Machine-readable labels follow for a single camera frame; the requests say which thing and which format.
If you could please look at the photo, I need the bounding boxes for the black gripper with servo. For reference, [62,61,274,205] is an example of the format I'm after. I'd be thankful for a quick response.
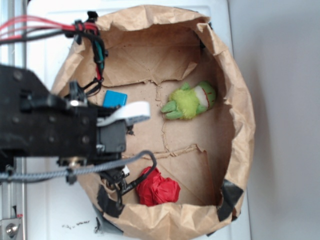
[95,104,131,186]

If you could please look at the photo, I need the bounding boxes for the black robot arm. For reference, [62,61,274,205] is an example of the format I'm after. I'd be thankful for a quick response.
[0,65,128,182]

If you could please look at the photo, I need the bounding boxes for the blue rectangular block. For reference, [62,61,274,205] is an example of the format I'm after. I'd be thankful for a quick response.
[102,90,128,108]

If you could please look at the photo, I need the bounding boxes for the red crumpled paper ball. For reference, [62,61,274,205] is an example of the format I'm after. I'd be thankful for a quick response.
[136,168,181,207]

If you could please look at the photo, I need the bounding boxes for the green plush toy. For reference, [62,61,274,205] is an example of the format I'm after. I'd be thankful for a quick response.
[161,81,217,120]

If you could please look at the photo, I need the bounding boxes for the brown paper bag bin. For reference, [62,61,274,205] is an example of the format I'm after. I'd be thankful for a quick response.
[49,5,257,238]

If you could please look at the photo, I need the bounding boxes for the white ribbon cable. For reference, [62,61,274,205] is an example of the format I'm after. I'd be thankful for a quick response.
[96,100,152,127]

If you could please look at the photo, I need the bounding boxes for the grey braided cable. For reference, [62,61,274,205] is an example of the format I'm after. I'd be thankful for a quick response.
[0,149,158,183]

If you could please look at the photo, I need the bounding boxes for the aluminium extrusion rail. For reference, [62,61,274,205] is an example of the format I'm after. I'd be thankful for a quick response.
[0,0,28,240]

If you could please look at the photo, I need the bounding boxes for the red wire bundle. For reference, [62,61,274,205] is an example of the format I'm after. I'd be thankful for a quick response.
[0,14,106,81]

